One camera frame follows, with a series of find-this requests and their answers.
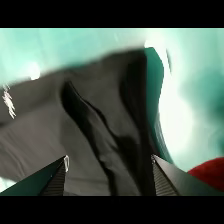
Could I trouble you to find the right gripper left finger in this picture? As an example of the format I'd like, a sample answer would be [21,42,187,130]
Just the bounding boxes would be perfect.
[0,155,71,197]

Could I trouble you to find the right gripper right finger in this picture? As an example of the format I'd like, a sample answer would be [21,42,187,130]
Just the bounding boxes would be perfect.
[150,154,224,197]

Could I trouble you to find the dark grey garment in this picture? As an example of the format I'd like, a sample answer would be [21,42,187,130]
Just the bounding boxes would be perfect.
[0,47,168,197]

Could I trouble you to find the red garment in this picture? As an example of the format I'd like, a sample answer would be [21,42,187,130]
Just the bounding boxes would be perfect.
[187,157,224,193]

